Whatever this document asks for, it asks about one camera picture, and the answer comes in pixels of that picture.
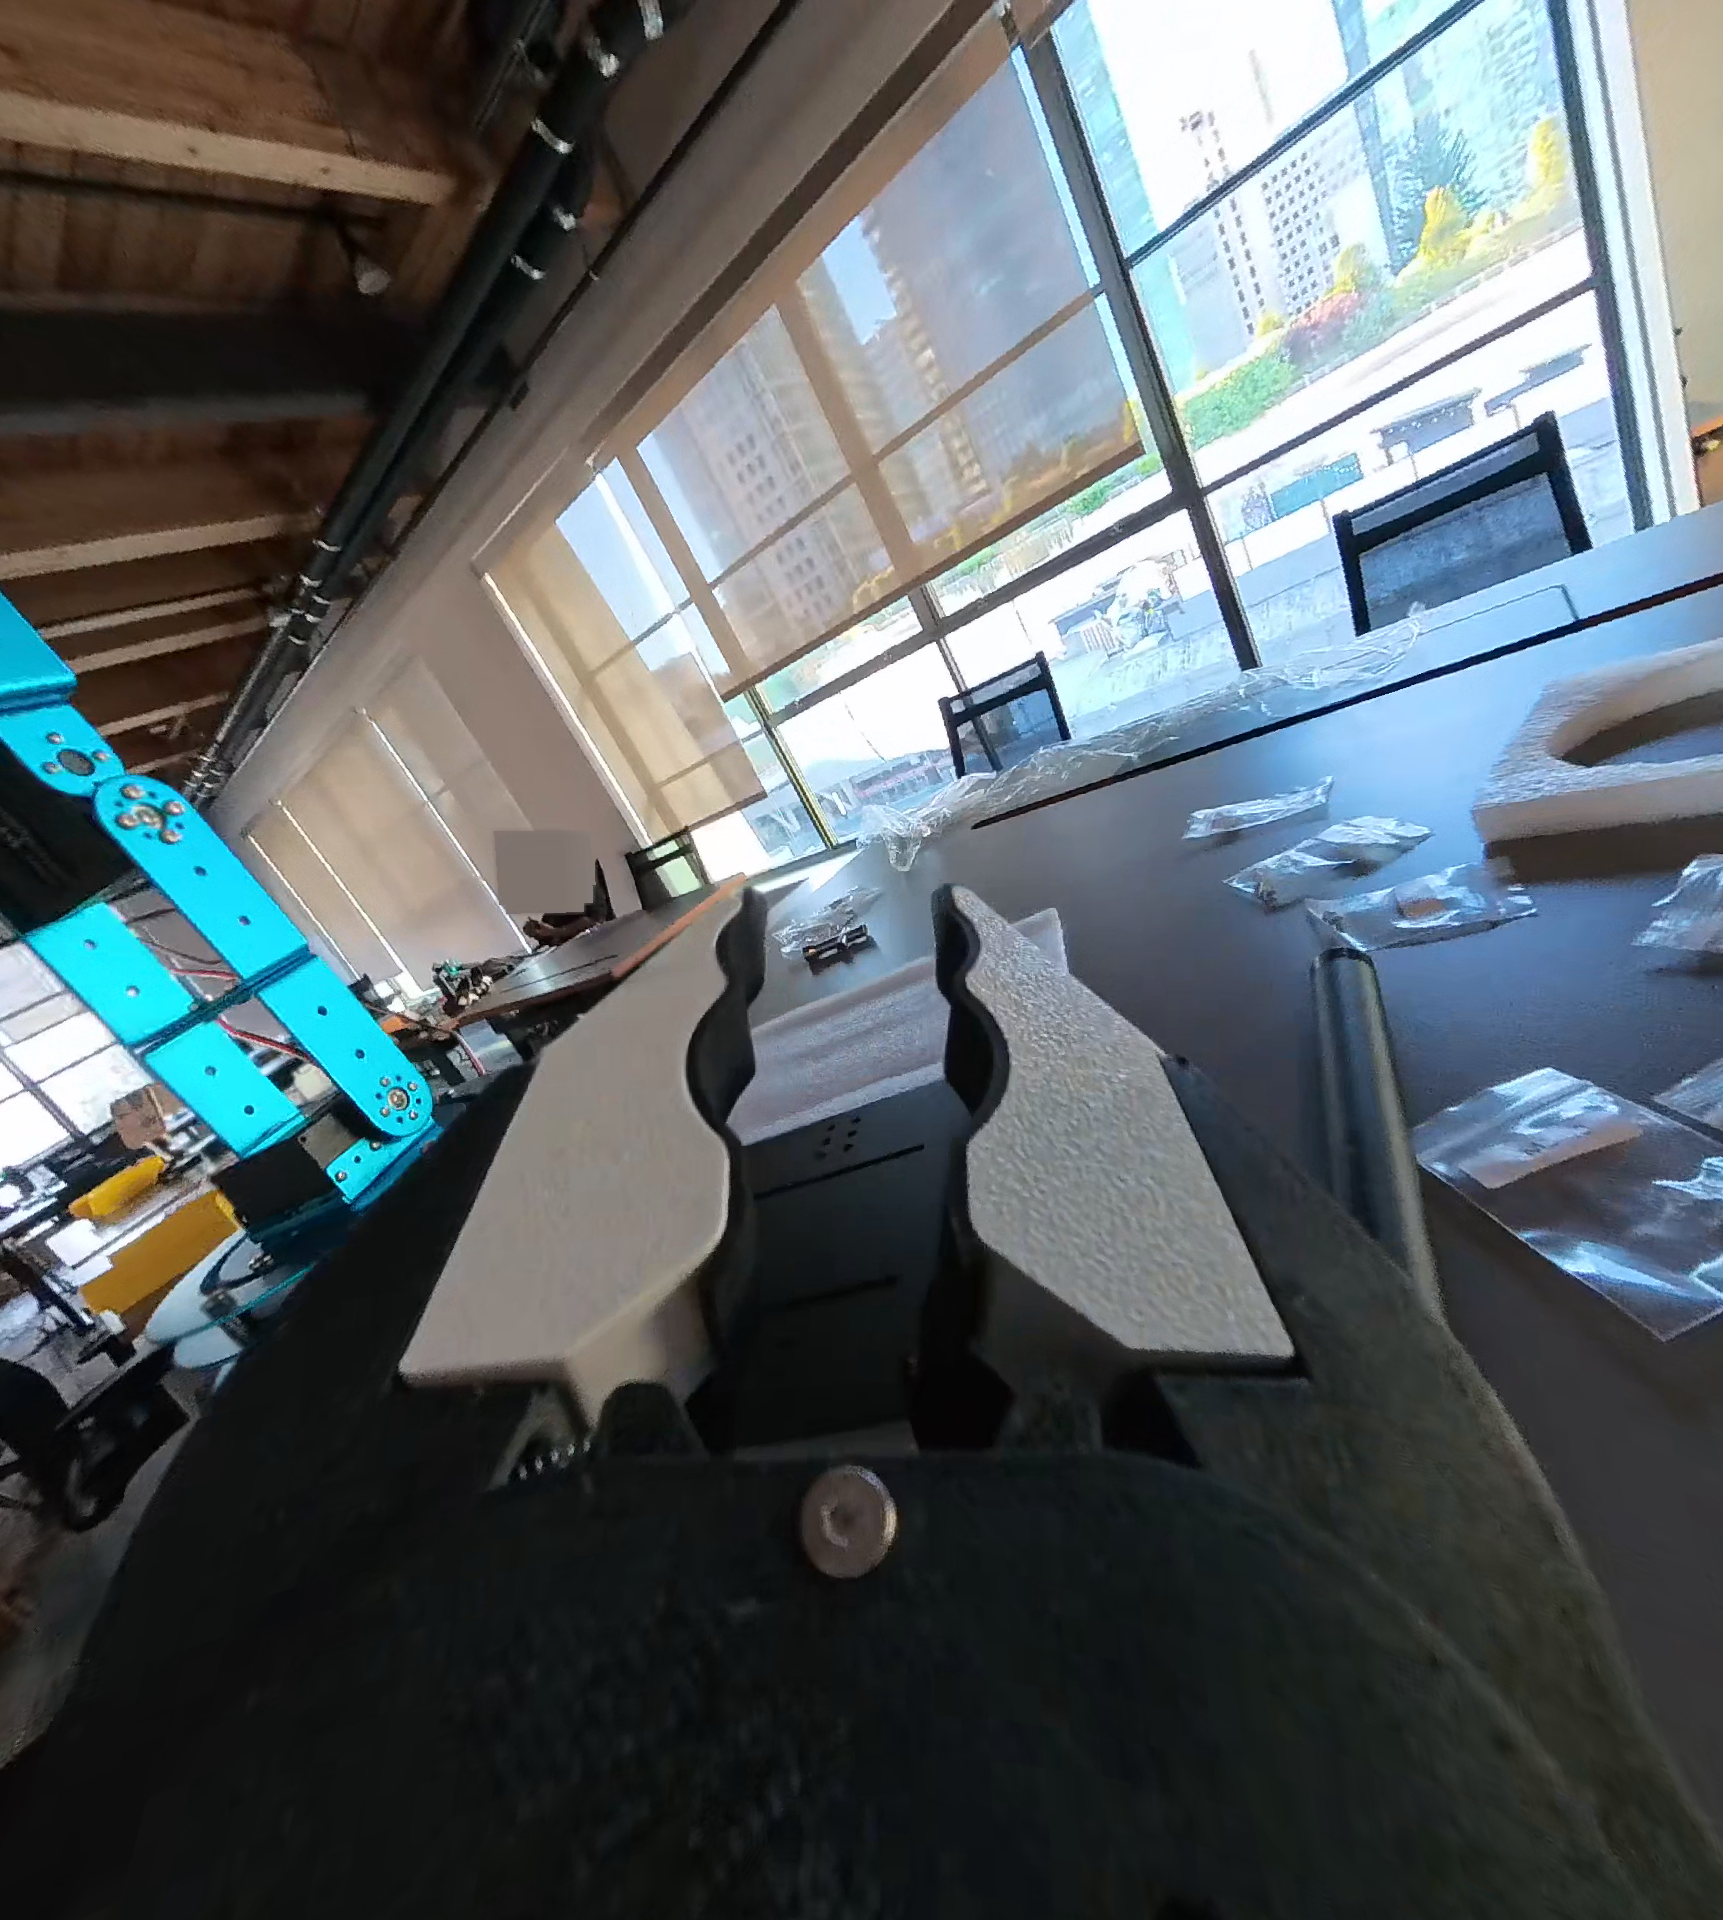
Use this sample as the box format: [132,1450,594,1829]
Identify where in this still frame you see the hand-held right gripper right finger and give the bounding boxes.
[909,882,1301,1454]

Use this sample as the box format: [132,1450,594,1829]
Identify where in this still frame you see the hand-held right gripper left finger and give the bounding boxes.
[396,884,773,1454]

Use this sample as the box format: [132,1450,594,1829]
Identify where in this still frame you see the black round base plate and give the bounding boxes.
[734,1080,967,1458]

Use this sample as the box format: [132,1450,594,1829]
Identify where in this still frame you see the blue toy robot arm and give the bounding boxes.
[0,479,444,1368]

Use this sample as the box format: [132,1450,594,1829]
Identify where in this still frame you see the dark desk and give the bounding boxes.
[742,463,1723,1920]

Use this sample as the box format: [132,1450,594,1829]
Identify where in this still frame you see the long dark meeting table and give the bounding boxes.
[456,876,750,1038]

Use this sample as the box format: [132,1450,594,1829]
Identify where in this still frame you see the black slim tool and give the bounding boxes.
[1307,943,1447,1307]

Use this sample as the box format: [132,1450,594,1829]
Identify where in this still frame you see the white foam sheet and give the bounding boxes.
[734,906,1065,1142]

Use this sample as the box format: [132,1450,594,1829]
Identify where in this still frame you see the beige roller blind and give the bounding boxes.
[484,463,765,841]
[636,60,1151,700]
[246,659,534,991]

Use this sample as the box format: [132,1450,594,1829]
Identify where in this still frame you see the long crumpled clear plastic wrap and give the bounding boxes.
[853,621,1425,871]

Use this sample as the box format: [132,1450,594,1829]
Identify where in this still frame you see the yellow box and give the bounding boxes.
[66,1161,240,1321]

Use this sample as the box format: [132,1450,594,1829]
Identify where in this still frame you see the scattered small clear screw bags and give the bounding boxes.
[771,775,1723,1344]

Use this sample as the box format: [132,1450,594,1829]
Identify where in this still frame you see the black mesh office chair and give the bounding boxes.
[939,652,1073,780]
[1333,411,1595,635]

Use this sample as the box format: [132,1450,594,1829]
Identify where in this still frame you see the black ceiling pipe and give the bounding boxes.
[186,0,684,812]

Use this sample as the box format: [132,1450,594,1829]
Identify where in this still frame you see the white square foam frame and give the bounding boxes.
[1473,614,1723,849]

